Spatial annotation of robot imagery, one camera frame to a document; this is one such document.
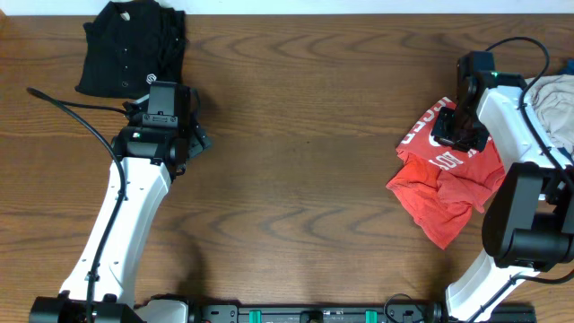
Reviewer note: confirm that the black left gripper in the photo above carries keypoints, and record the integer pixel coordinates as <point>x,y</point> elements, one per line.
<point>194,136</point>

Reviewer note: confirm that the orange red t-shirt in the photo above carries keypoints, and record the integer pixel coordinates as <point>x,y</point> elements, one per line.
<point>439,186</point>

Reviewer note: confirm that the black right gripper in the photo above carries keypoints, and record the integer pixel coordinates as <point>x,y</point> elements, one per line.
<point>440,135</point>

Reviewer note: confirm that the beige crumpled shirt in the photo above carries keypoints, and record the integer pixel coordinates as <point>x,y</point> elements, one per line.
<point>552,99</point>

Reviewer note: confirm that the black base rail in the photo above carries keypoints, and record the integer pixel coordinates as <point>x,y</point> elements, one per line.
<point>399,309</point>

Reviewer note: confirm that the blue cloth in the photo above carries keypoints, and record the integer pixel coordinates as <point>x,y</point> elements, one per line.
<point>568,69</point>

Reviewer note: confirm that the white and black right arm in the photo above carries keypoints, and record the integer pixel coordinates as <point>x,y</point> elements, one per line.
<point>528,229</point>

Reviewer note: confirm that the folded black shirt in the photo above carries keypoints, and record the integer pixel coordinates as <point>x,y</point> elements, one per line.
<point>131,45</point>

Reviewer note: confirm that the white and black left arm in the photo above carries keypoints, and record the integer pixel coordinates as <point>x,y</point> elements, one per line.
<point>148,154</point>

